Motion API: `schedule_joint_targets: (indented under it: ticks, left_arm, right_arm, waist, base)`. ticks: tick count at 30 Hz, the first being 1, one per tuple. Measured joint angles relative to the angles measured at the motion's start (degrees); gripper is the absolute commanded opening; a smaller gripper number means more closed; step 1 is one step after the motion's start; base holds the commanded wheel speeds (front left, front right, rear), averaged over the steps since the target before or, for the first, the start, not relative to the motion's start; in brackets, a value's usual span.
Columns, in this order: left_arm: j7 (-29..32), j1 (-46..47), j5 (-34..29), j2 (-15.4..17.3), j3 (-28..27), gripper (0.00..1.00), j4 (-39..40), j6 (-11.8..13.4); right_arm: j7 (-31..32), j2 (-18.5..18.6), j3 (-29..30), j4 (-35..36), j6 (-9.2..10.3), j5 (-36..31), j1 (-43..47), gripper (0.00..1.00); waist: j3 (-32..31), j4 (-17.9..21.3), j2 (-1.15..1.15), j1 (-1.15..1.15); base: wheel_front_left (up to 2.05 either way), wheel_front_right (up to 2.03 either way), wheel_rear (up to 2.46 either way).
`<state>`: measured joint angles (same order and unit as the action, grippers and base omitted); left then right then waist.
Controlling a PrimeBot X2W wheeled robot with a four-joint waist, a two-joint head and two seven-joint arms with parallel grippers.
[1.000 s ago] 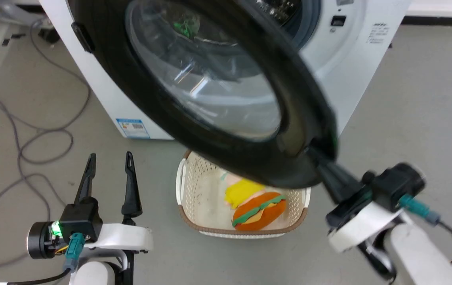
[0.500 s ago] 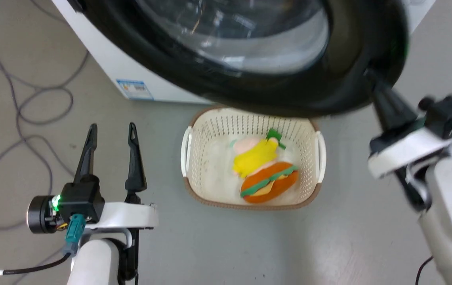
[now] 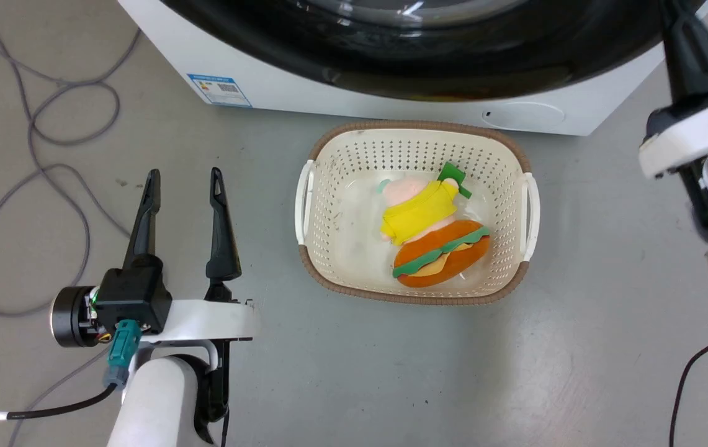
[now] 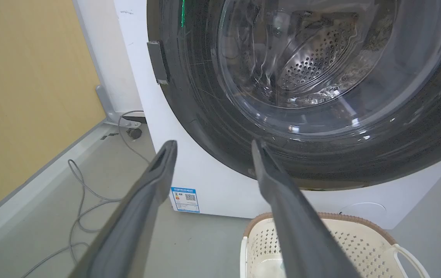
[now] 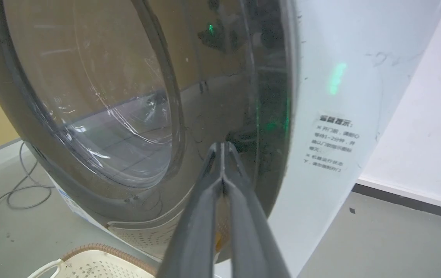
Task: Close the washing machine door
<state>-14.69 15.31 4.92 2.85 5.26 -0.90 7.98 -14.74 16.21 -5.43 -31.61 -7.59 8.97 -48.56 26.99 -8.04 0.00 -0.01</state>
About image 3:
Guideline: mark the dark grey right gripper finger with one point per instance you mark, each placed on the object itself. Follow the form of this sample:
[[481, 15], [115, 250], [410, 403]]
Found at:
[[695, 56]]

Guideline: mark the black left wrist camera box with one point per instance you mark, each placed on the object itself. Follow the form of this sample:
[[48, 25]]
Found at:
[[133, 295]]

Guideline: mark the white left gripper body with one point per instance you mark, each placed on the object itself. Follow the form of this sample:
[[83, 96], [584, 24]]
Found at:
[[205, 320]]

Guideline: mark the orange hamburger plush toy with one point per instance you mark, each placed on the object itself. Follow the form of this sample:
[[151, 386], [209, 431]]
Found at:
[[447, 261]]

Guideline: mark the pink doll with yellow shirt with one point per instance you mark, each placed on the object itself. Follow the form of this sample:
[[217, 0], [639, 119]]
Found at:
[[419, 214]]

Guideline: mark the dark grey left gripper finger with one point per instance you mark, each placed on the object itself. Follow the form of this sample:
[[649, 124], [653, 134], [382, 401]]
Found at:
[[143, 230], [222, 242]]

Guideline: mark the white washing machine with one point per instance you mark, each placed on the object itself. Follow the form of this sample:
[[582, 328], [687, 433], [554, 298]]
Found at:
[[304, 87]]

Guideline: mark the dark round washing machine door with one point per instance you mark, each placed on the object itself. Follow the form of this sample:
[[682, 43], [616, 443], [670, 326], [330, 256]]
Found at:
[[453, 68]]

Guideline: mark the cream perforated laundry basket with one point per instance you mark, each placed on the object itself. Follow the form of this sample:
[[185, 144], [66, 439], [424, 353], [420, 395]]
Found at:
[[354, 248]]

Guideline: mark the round white drain filter cover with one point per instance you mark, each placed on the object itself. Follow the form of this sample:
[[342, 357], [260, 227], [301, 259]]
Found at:
[[524, 116]]

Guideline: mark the blue white energy label sticker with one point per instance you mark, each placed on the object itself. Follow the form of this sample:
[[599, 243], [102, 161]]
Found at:
[[220, 90]]

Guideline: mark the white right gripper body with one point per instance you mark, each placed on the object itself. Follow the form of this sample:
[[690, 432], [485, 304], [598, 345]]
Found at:
[[695, 139]]

